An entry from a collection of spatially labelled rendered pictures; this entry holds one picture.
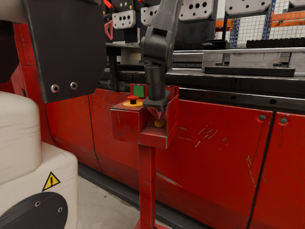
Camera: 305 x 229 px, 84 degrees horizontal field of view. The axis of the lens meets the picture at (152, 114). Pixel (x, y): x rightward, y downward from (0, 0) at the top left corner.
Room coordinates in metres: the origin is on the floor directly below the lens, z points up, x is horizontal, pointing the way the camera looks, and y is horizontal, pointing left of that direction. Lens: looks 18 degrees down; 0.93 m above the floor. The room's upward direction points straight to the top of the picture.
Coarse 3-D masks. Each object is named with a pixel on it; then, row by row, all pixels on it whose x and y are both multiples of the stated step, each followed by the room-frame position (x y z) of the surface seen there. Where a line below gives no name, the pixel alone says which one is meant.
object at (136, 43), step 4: (132, 28) 1.04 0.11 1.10; (136, 28) 1.03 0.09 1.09; (124, 32) 1.07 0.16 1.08; (128, 32) 1.06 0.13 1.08; (132, 32) 1.04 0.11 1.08; (136, 32) 1.03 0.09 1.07; (124, 36) 1.07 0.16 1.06; (128, 36) 1.06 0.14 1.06; (132, 36) 1.04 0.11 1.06; (136, 36) 1.03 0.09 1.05; (124, 40) 1.08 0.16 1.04; (128, 40) 1.06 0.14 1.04; (132, 40) 1.04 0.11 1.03; (136, 40) 1.03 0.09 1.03; (128, 44) 1.07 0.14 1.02; (132, 44) 1.06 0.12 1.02; (136, 44) 1.04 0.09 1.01
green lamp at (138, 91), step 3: (135, 87) 0.68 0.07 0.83; (138, 87) 0.68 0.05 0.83; (141, 87) 0.67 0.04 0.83; (135, 90) 0.68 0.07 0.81; (138, 90) 0.68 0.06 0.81; (141, 90) 0.67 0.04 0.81; (135, 93) 0.68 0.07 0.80; (138, 93) 0.68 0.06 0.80; (141, 93) 0.67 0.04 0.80; (138, 96) 0.68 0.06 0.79; (141, 96) 0.67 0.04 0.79
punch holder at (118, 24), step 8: (112, 0) 1.07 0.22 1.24; (120, 0) 1.04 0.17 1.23; (128, 0) 1.01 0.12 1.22; (136, 0) 1.02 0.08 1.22; (120, 8) 1.04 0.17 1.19; (128, 8) 1.01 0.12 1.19; (136, 8) 1.02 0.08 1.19; (112, 16) 1.07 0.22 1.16; (120, 16) 1.04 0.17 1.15; (128, 16) 1.02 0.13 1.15; (136, 16) 1.03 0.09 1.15; (120, 24) 1.04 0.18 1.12; (128, 24) 1.01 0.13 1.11; (136, 24) 1.02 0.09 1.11
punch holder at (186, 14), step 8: (184, 0) 0.84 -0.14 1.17; (192, 0) 0.82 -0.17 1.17; (200, 0) 0.80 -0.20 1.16; (208, 0) 0.79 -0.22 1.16; (216, 0) 0.85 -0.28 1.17; (184, 8) 0.84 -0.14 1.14; (192, 8) 0.82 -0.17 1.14; (200, 8) 0.80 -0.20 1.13; (208, 8) 0.78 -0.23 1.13; (184, 16) 0.84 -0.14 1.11; (192, 16) 0.82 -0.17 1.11; (200, 16) 0.80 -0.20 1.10; (208, 16) 0.80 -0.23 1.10
